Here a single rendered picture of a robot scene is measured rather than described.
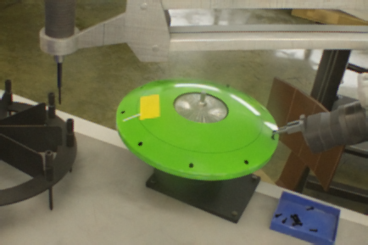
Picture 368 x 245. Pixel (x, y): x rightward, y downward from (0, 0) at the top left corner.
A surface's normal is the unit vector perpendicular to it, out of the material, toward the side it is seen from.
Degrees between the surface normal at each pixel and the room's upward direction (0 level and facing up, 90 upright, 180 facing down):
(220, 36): 9
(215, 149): 21
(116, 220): 0
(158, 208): 0
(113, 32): 90
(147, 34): 90
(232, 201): 0
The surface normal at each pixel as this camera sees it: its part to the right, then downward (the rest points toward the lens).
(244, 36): -0.02, -0.82
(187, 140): 0.06, -0.61
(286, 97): -0.66, 0.35
